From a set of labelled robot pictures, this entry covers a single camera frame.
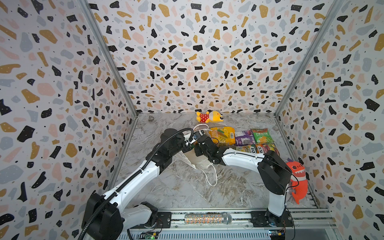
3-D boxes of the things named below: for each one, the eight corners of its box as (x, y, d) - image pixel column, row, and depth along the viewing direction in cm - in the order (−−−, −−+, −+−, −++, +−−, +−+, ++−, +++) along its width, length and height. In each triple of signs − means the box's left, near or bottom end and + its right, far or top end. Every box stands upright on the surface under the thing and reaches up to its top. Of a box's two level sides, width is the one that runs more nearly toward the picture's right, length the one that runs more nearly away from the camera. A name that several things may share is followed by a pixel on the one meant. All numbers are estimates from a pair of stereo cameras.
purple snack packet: (236, 146, 105) (237, 143, 102) (233, 132, 113) (234, 130, 110) (255, 146, 105) (256, 143, 103) (251, 132, 113) (252, 130, 110)
